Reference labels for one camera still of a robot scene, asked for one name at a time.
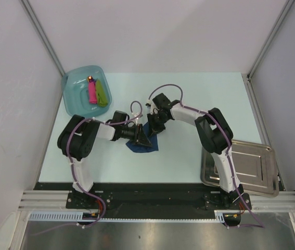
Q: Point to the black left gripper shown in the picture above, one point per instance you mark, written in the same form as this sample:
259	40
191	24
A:
139	136

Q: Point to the aluminium rail frame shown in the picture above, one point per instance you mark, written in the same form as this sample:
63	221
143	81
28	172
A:
227	91

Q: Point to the green rolled napkin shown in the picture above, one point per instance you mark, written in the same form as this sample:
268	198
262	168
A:
102	100

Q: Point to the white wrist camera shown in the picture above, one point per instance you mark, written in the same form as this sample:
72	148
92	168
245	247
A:
152	109
136	117

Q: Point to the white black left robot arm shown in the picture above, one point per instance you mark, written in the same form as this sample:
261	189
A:
78	137

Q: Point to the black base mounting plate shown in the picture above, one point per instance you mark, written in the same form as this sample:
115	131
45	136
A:
161	201

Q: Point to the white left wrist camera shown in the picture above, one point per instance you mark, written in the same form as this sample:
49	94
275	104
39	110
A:
136	117

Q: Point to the translucent blue plastic bin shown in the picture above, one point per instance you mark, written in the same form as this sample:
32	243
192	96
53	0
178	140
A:
75	91

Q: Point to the stainless steel tray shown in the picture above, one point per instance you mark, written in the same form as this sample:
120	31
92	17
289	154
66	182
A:
255	165

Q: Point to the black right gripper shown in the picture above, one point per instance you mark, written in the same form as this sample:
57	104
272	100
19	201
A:
154	129

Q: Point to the light blue cable duct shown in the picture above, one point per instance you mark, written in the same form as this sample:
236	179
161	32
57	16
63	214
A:
61	216

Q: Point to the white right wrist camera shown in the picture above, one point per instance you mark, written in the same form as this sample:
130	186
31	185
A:
152	109

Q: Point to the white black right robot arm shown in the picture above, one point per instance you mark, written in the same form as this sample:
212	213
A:
214	133

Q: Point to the dark blue paper napkin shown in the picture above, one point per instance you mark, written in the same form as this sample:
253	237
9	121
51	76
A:
144	149

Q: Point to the pink rolled napkin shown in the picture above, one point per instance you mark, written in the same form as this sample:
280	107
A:
92	92

